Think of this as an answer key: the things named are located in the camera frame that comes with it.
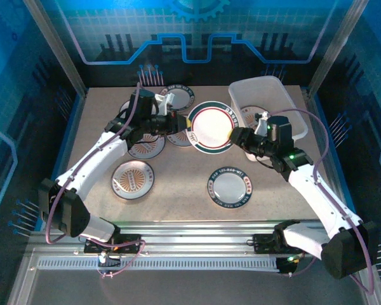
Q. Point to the grey front panel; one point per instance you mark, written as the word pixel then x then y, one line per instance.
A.
pixel 193 289

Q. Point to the large green red rim plate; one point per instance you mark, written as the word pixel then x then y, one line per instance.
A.
pixel 209 127

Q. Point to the dark text rim plate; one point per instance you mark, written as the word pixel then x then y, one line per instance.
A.
pixel 182 97
pixel 230 187

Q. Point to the orange sunburst plate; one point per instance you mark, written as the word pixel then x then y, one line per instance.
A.
pixel 249 117
pixel 179 139
pixel 149 147
pixel 131 179

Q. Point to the aluminium frame post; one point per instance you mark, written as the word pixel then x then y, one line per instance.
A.
pixel 336 44
pixel 55 47

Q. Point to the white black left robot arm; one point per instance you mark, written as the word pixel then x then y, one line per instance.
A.
pixel 92 162

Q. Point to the grey clover pattern plate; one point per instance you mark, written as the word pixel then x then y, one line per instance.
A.
pixel 124 109

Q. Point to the black control box green light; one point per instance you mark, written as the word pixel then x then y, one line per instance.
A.
pixel 285 268

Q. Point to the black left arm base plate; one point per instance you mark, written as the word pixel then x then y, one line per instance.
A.
pixel 92 246

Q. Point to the white translucent plastic bin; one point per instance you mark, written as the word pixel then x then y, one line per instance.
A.
pixel 273 92

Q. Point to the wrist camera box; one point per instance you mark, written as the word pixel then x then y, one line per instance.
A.
pixel 144 101
pixel 279 127

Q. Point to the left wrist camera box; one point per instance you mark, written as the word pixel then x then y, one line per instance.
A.
pixel 144 101

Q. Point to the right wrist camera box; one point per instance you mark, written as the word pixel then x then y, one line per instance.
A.
pixel 279 127

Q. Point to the blue table edge trim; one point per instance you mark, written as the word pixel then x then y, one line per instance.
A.
pixel 314 106
pixel 62 159

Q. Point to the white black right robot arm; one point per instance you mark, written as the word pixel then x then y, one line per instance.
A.
pixel 320 193

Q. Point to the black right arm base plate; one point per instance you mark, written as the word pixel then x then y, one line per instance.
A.
pixel 263 243

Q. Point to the aluminium mounting rail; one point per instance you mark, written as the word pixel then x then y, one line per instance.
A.
pixel 193 235

